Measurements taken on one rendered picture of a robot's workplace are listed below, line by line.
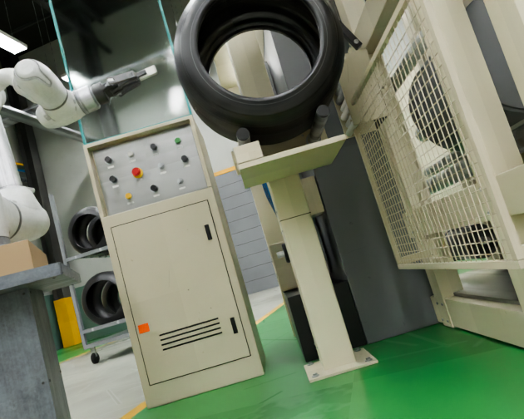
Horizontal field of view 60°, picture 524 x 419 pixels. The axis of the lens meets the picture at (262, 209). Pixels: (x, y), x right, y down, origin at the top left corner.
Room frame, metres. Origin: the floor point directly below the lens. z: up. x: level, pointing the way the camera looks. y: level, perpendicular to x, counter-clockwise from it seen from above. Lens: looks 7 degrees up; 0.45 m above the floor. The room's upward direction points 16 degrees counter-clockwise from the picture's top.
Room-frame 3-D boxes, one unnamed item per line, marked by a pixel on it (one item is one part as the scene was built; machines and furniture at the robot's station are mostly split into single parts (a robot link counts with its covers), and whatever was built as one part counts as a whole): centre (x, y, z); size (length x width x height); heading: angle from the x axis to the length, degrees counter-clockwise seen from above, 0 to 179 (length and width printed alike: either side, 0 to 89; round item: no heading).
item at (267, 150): (1.82, -0.14, 0.90); 0.40 x 0.03 x 0.10; 91
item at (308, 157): (1.64, -0.15, 0.80); 0.37 x 0.36 x 0.02; 91
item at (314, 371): (1.90, -0.12, 0.01); 0.27 x 0.27 x 0.02; 1
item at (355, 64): (1.87, -0.52, 1.05); 0.20 x 0.15 x 0.30; 1
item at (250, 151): (1.64, -0.01, 0.83); 0.36 x 0.09 x 0.06; 1
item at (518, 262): (1.42, -0.48, 0.65); 0.90 x 0.02 x 0.70; 1
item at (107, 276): (5.51, 1.85, 0.96); 1.30 x 0.62 x 1.92; 172
